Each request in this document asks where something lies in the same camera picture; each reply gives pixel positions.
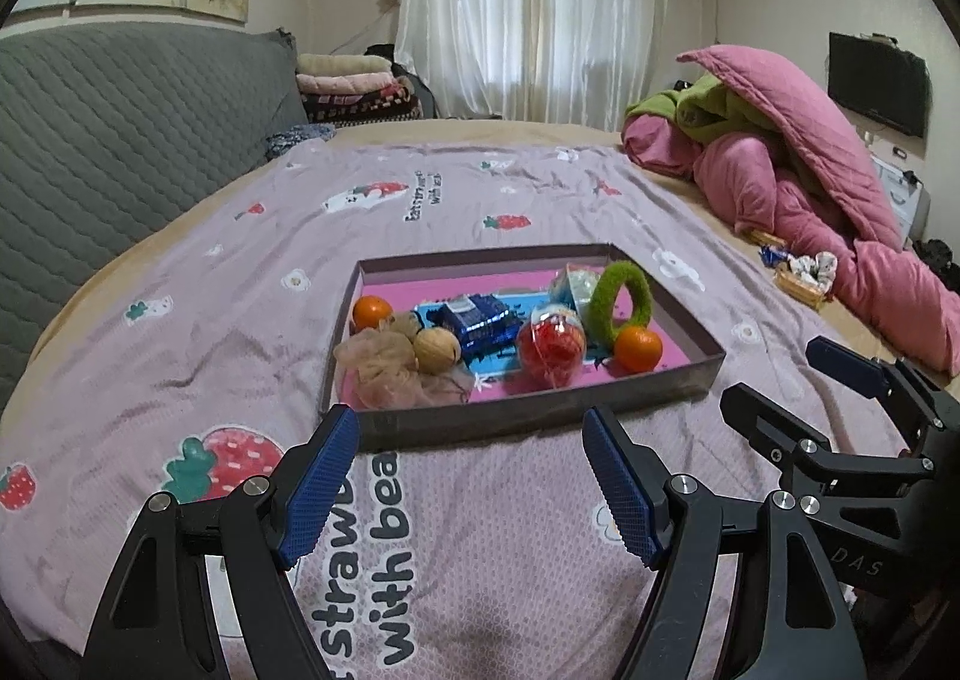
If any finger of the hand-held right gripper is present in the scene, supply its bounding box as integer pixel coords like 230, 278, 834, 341
720, 384, 935, 501
806, 336, 960, 456

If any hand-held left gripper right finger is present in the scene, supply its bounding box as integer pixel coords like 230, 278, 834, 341
581, 407, 871, 680

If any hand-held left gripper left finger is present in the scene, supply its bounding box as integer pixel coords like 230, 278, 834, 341
79, 405, 361, 680

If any beige scrunchie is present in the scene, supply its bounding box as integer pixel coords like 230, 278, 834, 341
334, 320, 477, 411

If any orange mandarin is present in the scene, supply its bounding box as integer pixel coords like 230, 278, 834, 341
351, 295, 395, 332
615, 325, 665, 374

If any red toy egg capsule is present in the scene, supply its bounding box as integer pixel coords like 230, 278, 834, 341
517, 305, 587, 392

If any grey cardboard box tray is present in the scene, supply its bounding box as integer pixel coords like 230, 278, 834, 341
319, 243, 727, 455

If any walnut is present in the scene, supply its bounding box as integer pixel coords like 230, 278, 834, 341
414, 326, 462, 374

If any green fuzzy ring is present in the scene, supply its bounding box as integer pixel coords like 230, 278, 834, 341
585, 261, 653, 344

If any white toy egg capsule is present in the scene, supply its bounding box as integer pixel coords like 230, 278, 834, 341
551, 264, 605, 321

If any blue snack packet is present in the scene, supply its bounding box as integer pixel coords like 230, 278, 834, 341
431, 291, 526, 362

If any small wicker basket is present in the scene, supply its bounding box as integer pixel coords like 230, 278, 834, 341
774, 262, 835, 310

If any white patterned cloth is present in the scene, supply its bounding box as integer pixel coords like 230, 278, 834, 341
787, 251, 837, 291

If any white cabinet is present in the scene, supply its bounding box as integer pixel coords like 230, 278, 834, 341
870, 155, 931, 246

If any pink strawberry print bedsheet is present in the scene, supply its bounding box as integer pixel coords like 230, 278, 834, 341
0, 144, 923, 680

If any pink quilt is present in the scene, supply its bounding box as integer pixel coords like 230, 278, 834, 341
622, 44, 960, 377

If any black television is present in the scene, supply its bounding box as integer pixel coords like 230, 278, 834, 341
829, 31, 931, 140

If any green blanket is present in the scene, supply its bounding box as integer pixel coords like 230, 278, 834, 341
637, 74, 751, 145

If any dark floral cloth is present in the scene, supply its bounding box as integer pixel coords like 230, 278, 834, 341
266, 121, 335, 160

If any stack of folded blankets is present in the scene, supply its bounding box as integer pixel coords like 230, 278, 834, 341
296, 52, 421, 127

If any grey quilted headboard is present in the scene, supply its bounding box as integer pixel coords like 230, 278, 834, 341
0, 20, 308, 419

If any black bag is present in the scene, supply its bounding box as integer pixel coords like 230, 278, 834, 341
367, 43, 436, 119

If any white curtain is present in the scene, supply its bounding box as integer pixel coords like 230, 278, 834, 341
397, 0, 672, 127

